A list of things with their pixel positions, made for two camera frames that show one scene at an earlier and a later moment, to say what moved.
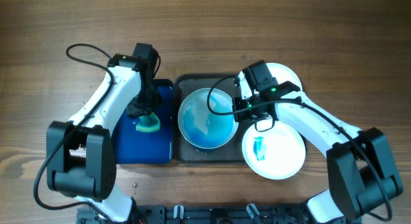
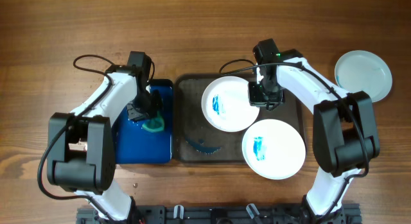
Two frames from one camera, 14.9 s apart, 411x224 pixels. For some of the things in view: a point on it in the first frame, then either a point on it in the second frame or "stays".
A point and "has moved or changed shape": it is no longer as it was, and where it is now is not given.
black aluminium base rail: x=216 y=214 stays
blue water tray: x=135 y=147 stays
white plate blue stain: x=199 y=127 -> x=363 y=70
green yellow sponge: x=149 y=123 has moved or changed shape
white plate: x=282 y=73 has moved or changed shape
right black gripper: x=239 y=109 -> x=265 y=100
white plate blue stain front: x=276 y=154 stays
